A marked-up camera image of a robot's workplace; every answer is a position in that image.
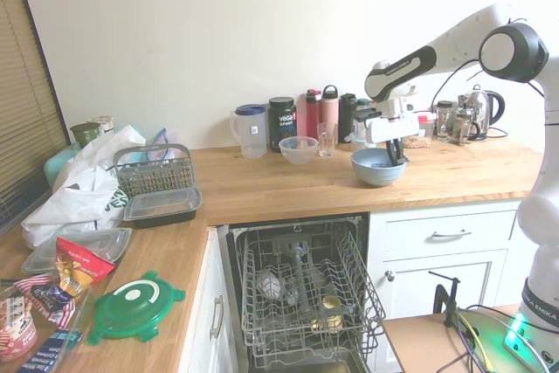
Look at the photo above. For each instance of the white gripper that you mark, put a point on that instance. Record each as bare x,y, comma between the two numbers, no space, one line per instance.
391,128

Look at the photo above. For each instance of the blue-grey bowl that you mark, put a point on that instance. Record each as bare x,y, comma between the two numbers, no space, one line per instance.
377,176

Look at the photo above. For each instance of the robot base box green light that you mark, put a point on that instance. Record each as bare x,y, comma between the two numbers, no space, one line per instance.
522,336

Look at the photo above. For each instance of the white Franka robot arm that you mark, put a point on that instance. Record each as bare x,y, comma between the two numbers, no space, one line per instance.
511,47

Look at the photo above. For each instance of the grey dishwasher spray tube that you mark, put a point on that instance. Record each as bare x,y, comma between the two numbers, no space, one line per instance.
300,277

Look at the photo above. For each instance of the open dishwasher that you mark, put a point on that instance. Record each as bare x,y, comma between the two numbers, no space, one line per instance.
231,259

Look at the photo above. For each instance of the peanut jar white lid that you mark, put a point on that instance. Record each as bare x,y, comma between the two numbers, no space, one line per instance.
425,130

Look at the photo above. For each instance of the glass container clip lid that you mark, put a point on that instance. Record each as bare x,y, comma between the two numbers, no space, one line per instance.
357,140

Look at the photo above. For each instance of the glass jar black lid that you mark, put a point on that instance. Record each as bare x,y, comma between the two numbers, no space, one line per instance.
444,122

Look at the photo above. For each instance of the jar with green lid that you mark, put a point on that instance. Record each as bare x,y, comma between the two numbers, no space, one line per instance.
363,104

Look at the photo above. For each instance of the black water bottle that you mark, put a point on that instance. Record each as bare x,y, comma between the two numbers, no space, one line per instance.
347,117

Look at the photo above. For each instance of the clear drinking glass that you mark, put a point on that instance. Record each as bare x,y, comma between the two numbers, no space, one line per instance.
326,141

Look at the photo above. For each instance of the glass French press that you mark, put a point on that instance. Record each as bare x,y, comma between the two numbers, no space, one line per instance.
465,126

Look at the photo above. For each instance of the pink bottle black cap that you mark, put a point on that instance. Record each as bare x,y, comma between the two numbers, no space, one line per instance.
330,108

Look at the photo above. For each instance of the dark red water bottle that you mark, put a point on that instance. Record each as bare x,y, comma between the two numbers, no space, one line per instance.
312,115

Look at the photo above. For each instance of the steel electric kettle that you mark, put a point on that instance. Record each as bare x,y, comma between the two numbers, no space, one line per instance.
485,108

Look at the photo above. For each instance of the clear glass bowl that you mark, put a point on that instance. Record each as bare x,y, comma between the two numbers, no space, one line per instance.
298,150

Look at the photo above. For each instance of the black Vega protein tub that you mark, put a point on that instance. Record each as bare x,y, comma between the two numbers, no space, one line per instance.
283,124

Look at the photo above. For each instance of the silver cabinet knob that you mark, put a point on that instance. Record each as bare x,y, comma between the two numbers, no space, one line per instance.
389,275

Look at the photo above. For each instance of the clear pitcher blue lid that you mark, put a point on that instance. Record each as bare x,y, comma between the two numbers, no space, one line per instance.
252,135

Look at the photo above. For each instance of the black table clamp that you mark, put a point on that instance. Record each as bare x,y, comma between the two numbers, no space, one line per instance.
447,299

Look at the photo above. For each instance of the gold jar lid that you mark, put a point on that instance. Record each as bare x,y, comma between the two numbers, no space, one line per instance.
330,301

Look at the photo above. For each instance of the clear glass in rack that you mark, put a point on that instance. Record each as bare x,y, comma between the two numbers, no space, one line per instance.
271,283

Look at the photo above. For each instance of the gold lidded jar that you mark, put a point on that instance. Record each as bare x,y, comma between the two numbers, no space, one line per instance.
327,324

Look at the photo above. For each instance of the wooden robot mounting table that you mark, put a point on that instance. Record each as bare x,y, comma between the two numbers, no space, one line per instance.
419,342

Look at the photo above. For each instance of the clear zip bag blue seal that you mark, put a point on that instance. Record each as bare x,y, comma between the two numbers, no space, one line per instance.
163,146

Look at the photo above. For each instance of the black takeout container clear lid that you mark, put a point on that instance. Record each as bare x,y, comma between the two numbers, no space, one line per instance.
161,209

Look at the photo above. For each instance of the grey cutlery basket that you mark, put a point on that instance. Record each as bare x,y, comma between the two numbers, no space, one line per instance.
153,172

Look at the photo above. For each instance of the white yogurt cup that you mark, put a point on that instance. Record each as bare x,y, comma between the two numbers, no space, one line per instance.
104,124

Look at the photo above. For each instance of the green round container lid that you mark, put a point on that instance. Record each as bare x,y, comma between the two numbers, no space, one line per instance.
131,307

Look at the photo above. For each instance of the dark green cup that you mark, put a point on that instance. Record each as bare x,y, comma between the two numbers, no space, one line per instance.
84,133

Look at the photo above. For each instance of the white plastic shopping bag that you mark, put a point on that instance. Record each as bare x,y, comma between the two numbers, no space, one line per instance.
78,198

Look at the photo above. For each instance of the clear plastic takeout container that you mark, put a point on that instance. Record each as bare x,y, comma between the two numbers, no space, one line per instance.
87,242

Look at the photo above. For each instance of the red snack bag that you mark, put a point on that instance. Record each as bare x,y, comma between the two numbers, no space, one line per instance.
78,266

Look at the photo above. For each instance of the teal plastic container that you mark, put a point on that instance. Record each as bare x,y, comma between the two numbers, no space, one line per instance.
57,165

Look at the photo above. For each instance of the clear glass baking dish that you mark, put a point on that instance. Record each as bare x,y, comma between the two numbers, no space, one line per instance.
72,325

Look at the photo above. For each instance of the beige window blind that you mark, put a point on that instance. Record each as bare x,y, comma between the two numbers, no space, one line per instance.
22,106

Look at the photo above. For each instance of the stars and stripes snack packet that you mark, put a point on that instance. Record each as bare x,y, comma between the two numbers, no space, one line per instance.
41,294

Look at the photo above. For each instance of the blue snack packet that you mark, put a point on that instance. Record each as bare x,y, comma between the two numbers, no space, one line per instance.
48,353

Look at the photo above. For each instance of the red white popcorn bag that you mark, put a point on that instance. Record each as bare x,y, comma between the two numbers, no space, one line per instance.
17,331

